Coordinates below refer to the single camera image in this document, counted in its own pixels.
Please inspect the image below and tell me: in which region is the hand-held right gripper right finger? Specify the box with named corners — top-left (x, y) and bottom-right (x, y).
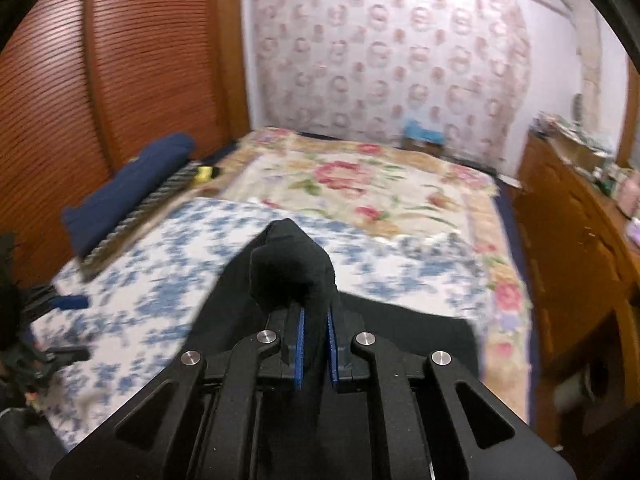
top-left (327, 310), bottom-right (576, 480)

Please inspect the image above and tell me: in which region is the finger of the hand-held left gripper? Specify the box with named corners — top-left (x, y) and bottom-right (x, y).
top-left (22, 285), bottom-right (90, 313)
top-left (20, 345), bottom-right (92, 386)

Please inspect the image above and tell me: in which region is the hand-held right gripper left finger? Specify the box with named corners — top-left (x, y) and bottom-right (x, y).
top-left (50, 307), bottom-right (307, 480)

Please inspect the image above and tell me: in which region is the black printed t-shirt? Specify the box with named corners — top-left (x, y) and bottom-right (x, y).
top-left (190, 219), bottom-right (481, 480)

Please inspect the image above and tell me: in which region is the navy blue garment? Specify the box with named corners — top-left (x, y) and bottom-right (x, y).
top-left (61, 132), bottom-right (197, 258)

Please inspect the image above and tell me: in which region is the blue white floral cloth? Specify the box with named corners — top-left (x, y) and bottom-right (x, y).
top-left (30, 197), bottom-right (496, 451)

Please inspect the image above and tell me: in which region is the dark cloth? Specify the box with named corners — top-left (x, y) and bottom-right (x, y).
top-left (0, 407), bottom-right (66, 480)

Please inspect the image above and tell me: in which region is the floral bedspread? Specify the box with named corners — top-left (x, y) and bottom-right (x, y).
top-left (200, 127), bottom-right (533, 426)

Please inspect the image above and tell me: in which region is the cardboard box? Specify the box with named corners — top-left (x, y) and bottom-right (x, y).
top-left (402, 135), bottom-right (446, 157)

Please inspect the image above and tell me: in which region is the grey round object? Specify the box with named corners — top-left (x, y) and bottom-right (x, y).
top-left (554, 360), bottom-right (612, 412)

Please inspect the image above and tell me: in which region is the wooden louvered wardrobe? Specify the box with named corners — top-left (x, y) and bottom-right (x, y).
top-left (0, 0), bottom-right (251, 286)

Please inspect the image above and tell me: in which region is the wooden cabinet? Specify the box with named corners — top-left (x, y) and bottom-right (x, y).
top-left (512, 130), bottom-right (640, 461)

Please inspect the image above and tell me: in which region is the pile of papers and clutter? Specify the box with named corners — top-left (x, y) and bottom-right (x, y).
top-left (532, 110), bottom-right (616, 163)

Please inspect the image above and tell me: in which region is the pink flask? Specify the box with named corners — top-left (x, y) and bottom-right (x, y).
top-left (620, 170), bottom-right (640, 216)

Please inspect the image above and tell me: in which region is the ring patterned curtain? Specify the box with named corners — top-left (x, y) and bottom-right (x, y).
top-left (247, 0), bottom-right (531, 161)

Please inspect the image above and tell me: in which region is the wooden window frame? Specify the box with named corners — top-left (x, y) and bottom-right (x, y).
top-left (617, 60), bottom-right (640, 171)

